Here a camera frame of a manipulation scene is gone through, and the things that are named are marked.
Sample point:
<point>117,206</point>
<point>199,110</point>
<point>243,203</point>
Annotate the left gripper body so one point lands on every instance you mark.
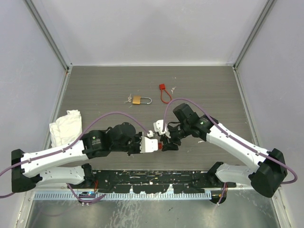
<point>134,147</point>

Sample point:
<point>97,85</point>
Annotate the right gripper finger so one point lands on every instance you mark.
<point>169,147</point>
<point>164,139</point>

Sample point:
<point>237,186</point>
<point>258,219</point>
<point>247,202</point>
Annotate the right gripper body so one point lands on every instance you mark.
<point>175,138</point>

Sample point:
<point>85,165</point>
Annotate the brass padlock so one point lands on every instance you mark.
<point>138,100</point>

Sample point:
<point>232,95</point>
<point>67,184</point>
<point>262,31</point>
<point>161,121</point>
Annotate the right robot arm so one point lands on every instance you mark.
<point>262,169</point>

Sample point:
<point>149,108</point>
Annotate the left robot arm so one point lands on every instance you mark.
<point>96,143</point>

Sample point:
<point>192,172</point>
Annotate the white cloth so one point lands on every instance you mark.
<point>66,128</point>

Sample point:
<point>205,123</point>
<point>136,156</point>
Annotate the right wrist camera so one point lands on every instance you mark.
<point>161,129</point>

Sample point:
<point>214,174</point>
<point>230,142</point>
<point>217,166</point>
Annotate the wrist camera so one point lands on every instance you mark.
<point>148,143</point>
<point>161,129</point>

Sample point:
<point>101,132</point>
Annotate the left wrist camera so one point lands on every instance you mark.
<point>148,143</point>

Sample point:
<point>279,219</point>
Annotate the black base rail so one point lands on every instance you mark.
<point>151,182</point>

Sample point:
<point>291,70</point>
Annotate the slotted cable duct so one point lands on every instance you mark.
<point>170,195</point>

